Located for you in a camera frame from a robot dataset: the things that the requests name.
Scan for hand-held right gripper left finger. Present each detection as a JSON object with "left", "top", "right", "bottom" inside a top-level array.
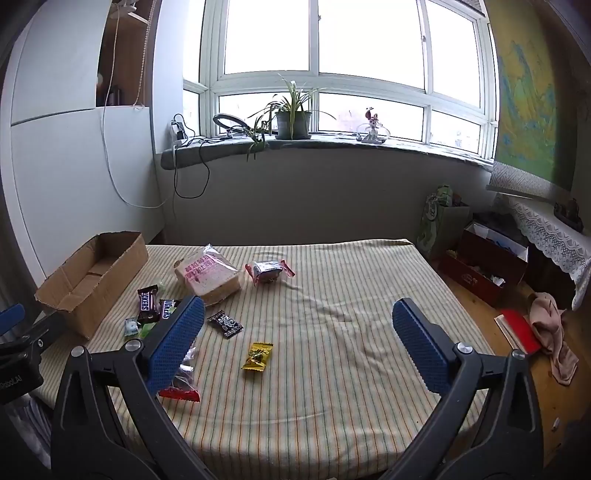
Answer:
[{"left": 50, "top": 295, "right": 218, "bottom": 480}]

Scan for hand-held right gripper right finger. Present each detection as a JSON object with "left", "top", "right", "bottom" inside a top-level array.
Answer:
[{"left": 379, "top": 298, "right": 546, "bottom": 480}]

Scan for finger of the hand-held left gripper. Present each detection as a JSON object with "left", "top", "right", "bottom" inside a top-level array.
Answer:
[
  {"left": 0, "top": 304, "right": 27, "bottom": 337},
  {"left": 18, "top": 311, "right": 65, "bottom": 365}
]

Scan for brown chocolate bar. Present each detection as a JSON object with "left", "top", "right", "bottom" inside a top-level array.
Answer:
[
  {"left": 158, "top": 298, "right": 183, "bottom": 321},
  {"left": 137, "top": 285, "right": 160, "bottom": 324}
]

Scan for clear red-edged snack packet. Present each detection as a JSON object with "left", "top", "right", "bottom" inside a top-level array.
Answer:
[{"left": 158, "top": 344, "right": 201, "bottom": 403}]

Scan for black patterned snack packet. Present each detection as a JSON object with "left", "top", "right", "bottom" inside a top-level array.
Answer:
[{"left": 207, "top": 311, "right": 244, "bottom": 340}]

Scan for brown cardboard box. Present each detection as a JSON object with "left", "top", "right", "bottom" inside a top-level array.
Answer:
[{"left": 34, "top": 231, "right": 149, "bottom": 340}]

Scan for sliced bread packet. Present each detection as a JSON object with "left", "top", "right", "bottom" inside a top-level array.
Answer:
[{"left": 174, "top": 244, "right": 245, "bottom": 306}]

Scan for yellow snack packet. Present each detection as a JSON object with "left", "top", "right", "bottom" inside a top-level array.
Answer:
[{"left": 241, "top": 342, "right": 274, "bottom": 371}]

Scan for dark cake packet red ends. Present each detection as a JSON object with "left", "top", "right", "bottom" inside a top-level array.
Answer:
[{"left": 245, "top": 259, "right": 296, "bottom": 289}]

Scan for striped cloth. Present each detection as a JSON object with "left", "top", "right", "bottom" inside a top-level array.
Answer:
[{"left": 34, "top": 239, "right": 497, "bottom": 464}]

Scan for red book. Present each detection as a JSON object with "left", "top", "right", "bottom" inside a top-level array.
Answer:
[{"left": 494, "top": 309, "right": 543, "bottom": 355}]

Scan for green gift bag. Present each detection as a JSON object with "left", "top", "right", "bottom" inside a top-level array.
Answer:
[{"left": 417, "top": 185, "right": 472, "bottom": 261}]

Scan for beige cloth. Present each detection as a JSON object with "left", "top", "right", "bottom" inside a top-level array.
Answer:
[{"left": 529, "top": 292, "right": 580, "bottom": 386}]

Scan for white cabinet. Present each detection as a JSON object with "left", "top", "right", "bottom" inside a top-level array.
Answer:
[{"left": 0, "top": 0, "right": 167, "bottom": 287}]

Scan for white lace cloth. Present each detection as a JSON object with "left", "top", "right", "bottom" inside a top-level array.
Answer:
[{"left": 487, "top": 161, "right": 591, "bottom": 310}]

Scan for dark ornament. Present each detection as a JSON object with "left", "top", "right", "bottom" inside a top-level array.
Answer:
[{"left": 554, "top": 198, "right": 585, "bottom": 232}]

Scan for grey windowsill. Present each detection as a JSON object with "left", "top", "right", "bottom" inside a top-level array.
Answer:
[{"left": 161, "top": 134, "right": 495, "bottom": 171}]

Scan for figurine in glass bowl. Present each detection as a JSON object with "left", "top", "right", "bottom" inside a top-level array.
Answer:
[{"left": 356, "top": 107, "right": 392, "bottom": 145}]

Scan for potted spider plant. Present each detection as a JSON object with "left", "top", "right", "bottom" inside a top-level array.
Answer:
[{"left": 245, "top": 74, "right": 338, "bottom": 162}]

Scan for wooden shelf niche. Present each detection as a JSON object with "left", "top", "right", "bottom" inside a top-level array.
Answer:
[{"left": 96, "top": 0, "right": 155, "bottom": 109}]

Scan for white-framed window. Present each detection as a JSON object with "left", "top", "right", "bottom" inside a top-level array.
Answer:
[{"left": 182, "top": 0, "right": 502, "bottom": 160}]

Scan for black cable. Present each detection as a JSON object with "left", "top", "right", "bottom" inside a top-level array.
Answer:
[{"left": 173, "top": 115, "right": 232, "bottom": 200}]

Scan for white cable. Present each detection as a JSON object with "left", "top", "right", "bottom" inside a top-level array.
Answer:
[{"left": 99, "top": 0, "right": 178, "bottom": 208}]

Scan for black ring light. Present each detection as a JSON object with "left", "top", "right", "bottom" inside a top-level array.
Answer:
[{"left": 212, "top": 113, "right": 252, "bottom": 139}]

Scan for wall map poster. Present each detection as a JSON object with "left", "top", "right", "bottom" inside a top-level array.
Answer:
[{"left": 489, "top": 0, "right": 573, "bottom": 185}]

